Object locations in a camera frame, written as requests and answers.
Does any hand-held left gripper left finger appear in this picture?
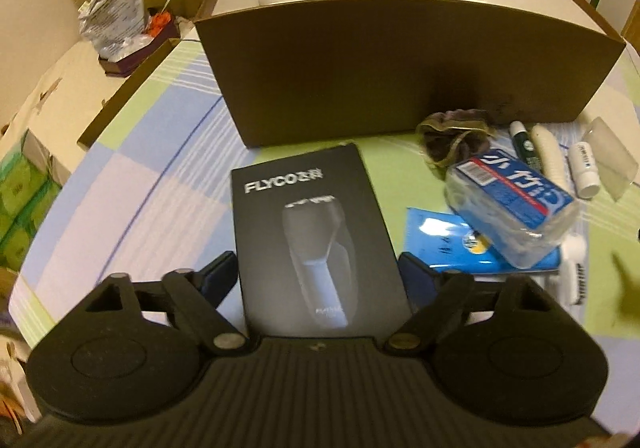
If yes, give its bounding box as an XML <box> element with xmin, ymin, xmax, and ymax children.
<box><xmin>85</xmin><ymin>250</ymin><xmax>249</xmax><ymax>356</ymax></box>

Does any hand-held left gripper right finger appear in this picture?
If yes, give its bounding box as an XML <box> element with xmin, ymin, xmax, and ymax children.
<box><xmin>382</xmin><ymin>252</ymin><xmax>568</xmax><ymax>356</ymax></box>

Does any black shaver box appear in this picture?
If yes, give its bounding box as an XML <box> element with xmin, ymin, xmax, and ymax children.
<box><xmin>230</xmin><ymin>142</ymin><xmax>413</xmax><ymax>336</ymax></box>

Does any blue tissue pack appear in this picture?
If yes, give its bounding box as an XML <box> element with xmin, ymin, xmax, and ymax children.
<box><xmin>444</xmin><ymin>148</ymin><xmax>581</xmax><ymax>269</ymax></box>

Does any dark brown hair scrunchie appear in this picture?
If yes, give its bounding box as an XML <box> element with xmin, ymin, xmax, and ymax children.
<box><xmin>415</xmin><ymin>108</ymin><xmax>496</xmax><ymax>181</ymax></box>

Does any cream white roll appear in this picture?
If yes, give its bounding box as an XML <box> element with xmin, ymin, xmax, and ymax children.
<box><xmin>530</xmin><ymin>124</ymin><xmax>573</xmax><ymax>193</ymax></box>

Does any small white bottle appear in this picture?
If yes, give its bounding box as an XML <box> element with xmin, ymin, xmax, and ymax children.
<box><xmin>567</xmin><ymin>141</ymin><xmax>601</xmax><ymax>199</ymax></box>

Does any large brown cardboard box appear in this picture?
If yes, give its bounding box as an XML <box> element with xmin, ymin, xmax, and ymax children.
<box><xmin>76</xmin><ymin>0</ymin><xmax>628</xmax><ymax>152</ymax></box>

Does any checked cloth desktop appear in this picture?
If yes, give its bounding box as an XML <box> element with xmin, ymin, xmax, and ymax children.
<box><xmin>10</xmin><ymin>22</ymin><xmax>640</xmax><ymax>364</ymax></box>

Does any flat blue packet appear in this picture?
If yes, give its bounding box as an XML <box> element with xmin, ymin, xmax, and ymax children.
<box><xmin>405</xmin><ymin>207</ymin><xmax>561</xmax><ymax>275</ymax></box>

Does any white brush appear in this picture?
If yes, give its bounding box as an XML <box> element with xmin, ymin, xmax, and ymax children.
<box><xmin>547</xmin><ymin>233</ymin><xmax>596</xmax><ymax>309</ymax></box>

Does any small green tube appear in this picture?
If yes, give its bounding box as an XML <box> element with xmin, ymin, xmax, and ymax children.
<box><xmin>509</xmin><ymin>121</ymin><xmax>543</xmax><ymax>173</ymax></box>

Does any stack of green boxes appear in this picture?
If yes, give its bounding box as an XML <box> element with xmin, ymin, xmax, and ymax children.
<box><xmin>0</xmin><ymin>128</ymin><xmax>63</xmax><ymax>269</ymax></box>

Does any clear plastic packet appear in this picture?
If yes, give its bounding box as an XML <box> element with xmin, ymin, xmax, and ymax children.
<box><xmin>582</xmin><ymin>118</ymin><xmax>633</xmax><ymax>201</ymax></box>

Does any small orange object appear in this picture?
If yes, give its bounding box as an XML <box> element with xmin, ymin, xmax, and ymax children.
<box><xmin>146</xmin><ymin>12</ymin><xmax>174</xmax><ymax>36</ymax></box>

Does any silver plastic bag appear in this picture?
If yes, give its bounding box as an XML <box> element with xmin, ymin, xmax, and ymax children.
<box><xmin>77</xmin><ymin>0</ymin><xmax>151</xmax><ymax>58</ymax></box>

